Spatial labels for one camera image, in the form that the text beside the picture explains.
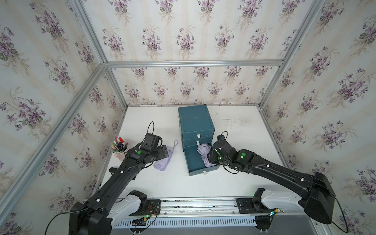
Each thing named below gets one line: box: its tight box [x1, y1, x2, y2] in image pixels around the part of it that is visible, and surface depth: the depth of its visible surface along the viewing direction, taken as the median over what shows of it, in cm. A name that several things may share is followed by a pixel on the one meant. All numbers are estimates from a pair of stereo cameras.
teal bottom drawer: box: [183, 144, 220, 177], surface depth 89 cm
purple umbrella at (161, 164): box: [153, 140, 179, 172], surface depth 88 cm
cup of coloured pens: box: [111, 134, 129, 161], surface depth 86 cm
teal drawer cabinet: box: [177, 104, 215, 165], surface depth 86 cm
